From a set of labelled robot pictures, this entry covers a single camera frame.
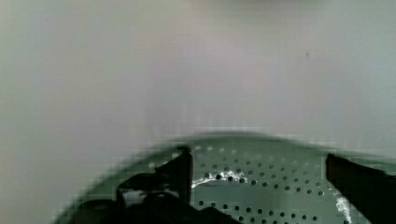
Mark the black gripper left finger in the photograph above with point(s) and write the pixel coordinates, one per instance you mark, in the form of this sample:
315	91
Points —
173	177

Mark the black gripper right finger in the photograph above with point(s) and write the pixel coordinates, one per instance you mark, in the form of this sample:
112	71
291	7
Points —
371	191

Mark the green plastic strainer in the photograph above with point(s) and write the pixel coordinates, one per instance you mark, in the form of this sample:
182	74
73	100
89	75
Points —
238	178

